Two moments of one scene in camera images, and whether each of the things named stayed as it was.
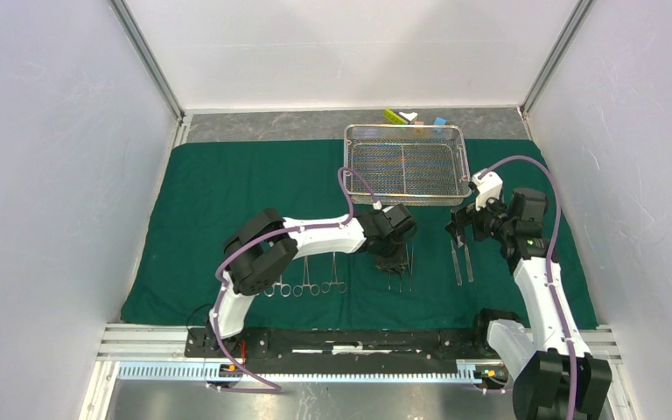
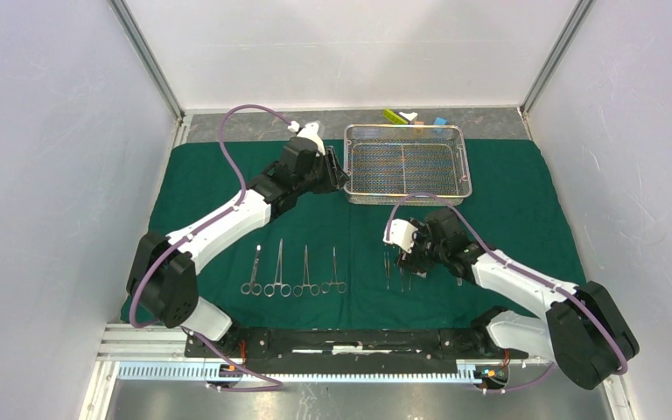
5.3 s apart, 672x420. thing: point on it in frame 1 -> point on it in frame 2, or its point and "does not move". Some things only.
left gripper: (396, 262) -> (335, 177)
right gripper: (467, 215) -> (408, 260)
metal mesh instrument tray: (406, 164) does not move
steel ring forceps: (298, 290) does not move
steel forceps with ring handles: (285, 290) does not move
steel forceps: (326, 286) does not move
